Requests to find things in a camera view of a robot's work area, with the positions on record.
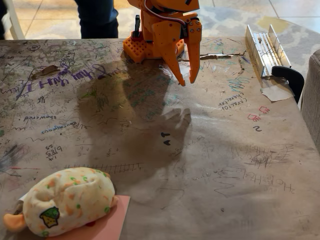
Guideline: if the aluminium channel rail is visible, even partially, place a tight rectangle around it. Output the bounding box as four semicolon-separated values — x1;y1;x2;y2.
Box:
244;24;292;79

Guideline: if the torn tape piece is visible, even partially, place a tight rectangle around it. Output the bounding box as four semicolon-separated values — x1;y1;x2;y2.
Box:
259;83;296;102

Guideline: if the white patterned plush toy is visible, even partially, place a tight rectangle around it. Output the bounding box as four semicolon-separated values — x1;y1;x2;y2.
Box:
2;166;120;238

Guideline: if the white chair leg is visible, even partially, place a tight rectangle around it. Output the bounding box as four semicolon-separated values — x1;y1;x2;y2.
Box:
1;0;26;41

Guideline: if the scribbled brown paper cover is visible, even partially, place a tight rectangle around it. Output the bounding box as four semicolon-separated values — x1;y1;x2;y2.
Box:
0;36;320;240

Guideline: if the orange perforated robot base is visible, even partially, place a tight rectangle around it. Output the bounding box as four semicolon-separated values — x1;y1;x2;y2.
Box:
122;36;186;64

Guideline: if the grey servo cable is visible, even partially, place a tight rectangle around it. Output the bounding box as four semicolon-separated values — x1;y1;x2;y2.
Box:
143;0;187;26

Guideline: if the pink paper sheet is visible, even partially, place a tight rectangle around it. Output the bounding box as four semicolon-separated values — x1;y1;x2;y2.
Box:
46;194;132;240

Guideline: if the dried brown leaf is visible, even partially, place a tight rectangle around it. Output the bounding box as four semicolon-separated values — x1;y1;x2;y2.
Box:
29;64;62;81

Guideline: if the black red table clamp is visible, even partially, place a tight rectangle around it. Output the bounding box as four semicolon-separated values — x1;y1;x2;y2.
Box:
131;14;145;42

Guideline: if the grey upholstered seat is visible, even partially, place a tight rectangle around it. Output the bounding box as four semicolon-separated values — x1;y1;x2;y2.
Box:
300;48;320;148

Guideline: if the black curved bracket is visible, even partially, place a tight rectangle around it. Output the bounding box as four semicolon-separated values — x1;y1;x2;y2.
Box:
271;65;306;105

